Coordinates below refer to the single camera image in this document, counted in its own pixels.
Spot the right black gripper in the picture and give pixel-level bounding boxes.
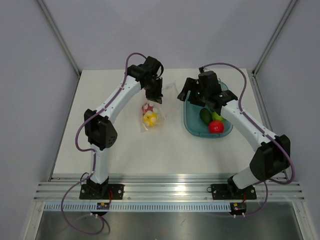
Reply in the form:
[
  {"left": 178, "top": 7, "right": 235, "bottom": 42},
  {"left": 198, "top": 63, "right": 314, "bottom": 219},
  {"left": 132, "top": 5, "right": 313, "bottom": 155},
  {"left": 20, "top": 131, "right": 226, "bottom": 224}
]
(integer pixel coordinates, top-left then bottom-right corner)
[{"left": 178, "top": 77, "right": 209, "bottom": 107}]

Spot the wrinkled red fruit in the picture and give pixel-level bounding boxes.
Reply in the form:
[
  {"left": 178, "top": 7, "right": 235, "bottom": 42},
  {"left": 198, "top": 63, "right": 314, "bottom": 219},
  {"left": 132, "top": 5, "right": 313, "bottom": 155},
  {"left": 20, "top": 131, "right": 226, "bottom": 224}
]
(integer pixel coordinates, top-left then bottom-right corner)
[{"left": 141, "top": 102, "right": 154, "bottom": 115}]

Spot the clear dotted zip bag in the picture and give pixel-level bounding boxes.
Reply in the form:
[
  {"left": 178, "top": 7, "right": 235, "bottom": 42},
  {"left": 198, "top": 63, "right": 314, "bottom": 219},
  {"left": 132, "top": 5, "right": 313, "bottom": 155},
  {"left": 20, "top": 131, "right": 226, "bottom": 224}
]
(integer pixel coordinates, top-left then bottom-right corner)
[{"left": 138, "top": 81, "right": 179, "bottom": 133}]

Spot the yellow fruit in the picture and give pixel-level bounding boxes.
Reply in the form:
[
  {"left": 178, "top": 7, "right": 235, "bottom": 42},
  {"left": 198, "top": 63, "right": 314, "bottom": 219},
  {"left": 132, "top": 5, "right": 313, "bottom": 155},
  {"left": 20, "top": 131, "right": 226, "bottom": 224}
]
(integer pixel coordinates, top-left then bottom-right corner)
[{"left": 142, "top": 111, "right": 159, "bottom": 128}]

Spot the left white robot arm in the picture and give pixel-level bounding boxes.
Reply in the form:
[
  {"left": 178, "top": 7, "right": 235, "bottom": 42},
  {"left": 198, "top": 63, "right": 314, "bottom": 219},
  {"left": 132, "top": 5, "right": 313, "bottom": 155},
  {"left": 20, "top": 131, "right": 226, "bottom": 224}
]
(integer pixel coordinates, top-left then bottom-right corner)
[{"left": 79, "top": 56, "right": 164, "bottom": 200}]

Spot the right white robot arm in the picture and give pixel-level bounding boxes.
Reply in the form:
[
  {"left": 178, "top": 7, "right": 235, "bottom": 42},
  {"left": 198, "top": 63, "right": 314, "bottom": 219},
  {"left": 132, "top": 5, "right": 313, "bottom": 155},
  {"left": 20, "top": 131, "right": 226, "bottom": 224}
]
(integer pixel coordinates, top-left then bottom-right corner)
[{"left": 177, "top": 70, "right": 291, "bottom": 198}]

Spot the dark green avocado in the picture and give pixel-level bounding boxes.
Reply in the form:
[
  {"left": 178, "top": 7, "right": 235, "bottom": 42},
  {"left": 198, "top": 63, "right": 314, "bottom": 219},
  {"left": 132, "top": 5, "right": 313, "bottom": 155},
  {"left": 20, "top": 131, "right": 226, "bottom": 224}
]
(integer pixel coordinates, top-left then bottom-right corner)
[{"left": 199, "top": 108, "right": 212, "bottom": 126}]

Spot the teal plastic tray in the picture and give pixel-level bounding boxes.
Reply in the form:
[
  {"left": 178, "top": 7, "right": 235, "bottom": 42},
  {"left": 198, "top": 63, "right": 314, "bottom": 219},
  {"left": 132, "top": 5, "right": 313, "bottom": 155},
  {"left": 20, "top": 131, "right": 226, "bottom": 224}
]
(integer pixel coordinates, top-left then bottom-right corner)
[{"left": 183, "top": 89, "right": 233, "bottom": 139}]

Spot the light green bumpy fruit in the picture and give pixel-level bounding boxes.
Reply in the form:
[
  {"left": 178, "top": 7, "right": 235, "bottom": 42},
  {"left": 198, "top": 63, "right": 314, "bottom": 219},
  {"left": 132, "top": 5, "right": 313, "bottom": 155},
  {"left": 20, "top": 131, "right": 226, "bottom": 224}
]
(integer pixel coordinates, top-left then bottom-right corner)
[{"left": 212, "top": 111, "right": 225, "bottom": 122}]

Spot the smooth red apple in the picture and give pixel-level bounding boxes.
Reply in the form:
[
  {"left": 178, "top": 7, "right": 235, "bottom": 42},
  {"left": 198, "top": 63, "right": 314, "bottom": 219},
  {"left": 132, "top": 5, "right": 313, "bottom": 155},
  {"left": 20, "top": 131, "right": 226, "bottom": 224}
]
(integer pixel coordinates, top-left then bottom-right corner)
[{"left": 208, "top": 120, "right": 225, "bottom": 134}]

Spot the left small circuit board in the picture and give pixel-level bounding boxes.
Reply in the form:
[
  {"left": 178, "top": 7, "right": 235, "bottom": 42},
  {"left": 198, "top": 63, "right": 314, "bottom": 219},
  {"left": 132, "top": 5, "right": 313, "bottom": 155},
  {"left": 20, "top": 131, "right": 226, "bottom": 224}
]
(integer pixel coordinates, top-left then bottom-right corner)
[{"left": 96, "top": 202, "right": 110, "bottom": 210}]

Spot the small circuit board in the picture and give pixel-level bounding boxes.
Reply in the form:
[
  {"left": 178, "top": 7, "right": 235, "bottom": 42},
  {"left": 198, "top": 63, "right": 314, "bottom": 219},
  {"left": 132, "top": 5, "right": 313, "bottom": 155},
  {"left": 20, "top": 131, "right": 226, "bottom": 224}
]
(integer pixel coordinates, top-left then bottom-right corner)
[
  {"left": 230, "top": 202, "right": 247, "bottom": 214},
  {"left": 96, "top": 202, "right": 110, "bottom": 210}
]

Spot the right small circuit board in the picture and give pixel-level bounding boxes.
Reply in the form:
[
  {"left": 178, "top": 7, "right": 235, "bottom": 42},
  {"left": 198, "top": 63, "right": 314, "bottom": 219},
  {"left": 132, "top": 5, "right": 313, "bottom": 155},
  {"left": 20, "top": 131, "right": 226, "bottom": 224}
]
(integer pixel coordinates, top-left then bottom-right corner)
[{"left": 230, "top": 202, "right": 247, "bottom": 214}]

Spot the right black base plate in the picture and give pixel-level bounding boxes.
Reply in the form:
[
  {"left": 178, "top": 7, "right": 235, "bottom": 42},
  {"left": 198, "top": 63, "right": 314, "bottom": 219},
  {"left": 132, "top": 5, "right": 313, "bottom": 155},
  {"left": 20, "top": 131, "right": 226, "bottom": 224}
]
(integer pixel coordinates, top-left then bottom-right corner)
[{"left": 206, "top": 183, "right": 257, "bottom": 200}]

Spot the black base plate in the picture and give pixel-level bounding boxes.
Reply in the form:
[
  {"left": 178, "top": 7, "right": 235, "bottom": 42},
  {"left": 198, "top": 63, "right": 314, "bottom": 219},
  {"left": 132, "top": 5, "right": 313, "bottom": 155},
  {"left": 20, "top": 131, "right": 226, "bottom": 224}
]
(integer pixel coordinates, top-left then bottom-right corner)
[
  {"left": 206, "top": 183, "right": 257, "bottom": 200},
  {"left": 79, "top": 184, "right": 124, "bottom": 200}
]

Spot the left aluminium frame post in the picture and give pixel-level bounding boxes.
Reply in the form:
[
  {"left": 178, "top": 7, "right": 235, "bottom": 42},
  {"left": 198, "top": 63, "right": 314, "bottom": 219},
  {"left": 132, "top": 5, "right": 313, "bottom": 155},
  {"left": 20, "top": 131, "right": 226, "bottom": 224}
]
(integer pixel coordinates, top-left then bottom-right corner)
[{"left": 35, "top": 0, "right": 82, "bottom": 79}]

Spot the aluminium frame post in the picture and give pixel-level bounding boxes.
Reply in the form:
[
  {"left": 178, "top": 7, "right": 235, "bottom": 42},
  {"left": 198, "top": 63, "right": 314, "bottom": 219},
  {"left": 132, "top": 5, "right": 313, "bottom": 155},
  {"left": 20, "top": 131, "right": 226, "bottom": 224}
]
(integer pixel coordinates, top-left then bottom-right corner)
[
  {"left": 252, "top": 0, "right": 300, "bottom": 77},
  {"left": 35, "top": 0, "right": 82, "bottom": 79}
]

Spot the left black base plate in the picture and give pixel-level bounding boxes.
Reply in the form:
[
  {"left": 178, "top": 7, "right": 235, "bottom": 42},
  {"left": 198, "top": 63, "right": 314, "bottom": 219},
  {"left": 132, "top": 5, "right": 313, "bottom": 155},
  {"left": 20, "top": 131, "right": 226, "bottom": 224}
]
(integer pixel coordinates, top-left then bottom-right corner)
[{"left": 79, "top": 184, "right": 124, "bottom": 200}]

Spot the right aluminium frame post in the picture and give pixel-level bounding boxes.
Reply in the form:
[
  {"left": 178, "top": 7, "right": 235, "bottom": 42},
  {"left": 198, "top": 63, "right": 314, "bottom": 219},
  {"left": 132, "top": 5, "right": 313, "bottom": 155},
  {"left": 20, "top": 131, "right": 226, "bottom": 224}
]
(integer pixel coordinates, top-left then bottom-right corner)
[{"left": 252, "top": 0, "right": 300, "bottom": 77}]

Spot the aluminium mounting rail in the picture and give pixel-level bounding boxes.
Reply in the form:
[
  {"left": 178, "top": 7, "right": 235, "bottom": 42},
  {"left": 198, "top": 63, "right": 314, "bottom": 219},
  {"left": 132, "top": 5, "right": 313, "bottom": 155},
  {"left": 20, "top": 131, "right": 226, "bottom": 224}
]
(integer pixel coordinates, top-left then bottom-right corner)
[{"left": 33, "top": 174, "right": 305, "bottom": 202}]

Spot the white slotted cable duct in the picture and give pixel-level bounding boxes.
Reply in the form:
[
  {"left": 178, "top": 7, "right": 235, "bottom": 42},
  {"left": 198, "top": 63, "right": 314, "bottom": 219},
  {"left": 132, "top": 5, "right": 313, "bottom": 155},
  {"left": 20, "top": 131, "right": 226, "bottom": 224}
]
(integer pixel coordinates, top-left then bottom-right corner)
[{"left": 43, "top": 202, "right": 247, "bottom": 213}]

